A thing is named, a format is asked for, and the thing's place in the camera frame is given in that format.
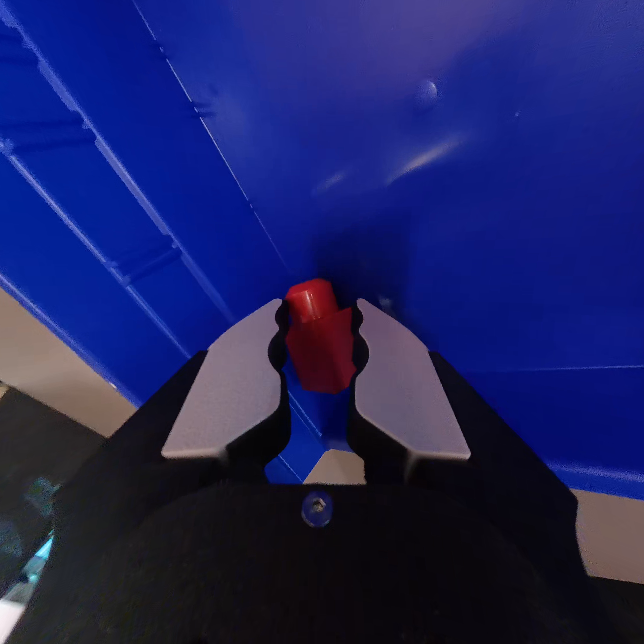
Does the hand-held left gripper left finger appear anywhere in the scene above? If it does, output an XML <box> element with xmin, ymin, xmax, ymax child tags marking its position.
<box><xmin>161</xmin><ymin>298</ymin><xmax>292</xmax><ymax>469</ymax></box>

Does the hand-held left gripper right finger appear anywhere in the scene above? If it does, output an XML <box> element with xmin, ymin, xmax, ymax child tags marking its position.
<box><xmin>347</xmin><ymin>298</ymin><xmax>472</xmax><ymax>484</ymax></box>

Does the red single-stud block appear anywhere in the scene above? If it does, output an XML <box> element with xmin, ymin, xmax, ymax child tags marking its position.
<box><xmin>284</xmin><ymin>278</ymin><xmax>359</xmax><ymax>394</ymax></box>

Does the blue plastic bin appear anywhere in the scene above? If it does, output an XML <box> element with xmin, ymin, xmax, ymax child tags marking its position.
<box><xmin>0</xmin><ymin>0</ymin><xmax>644</xmax><ymax>500</ymax></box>

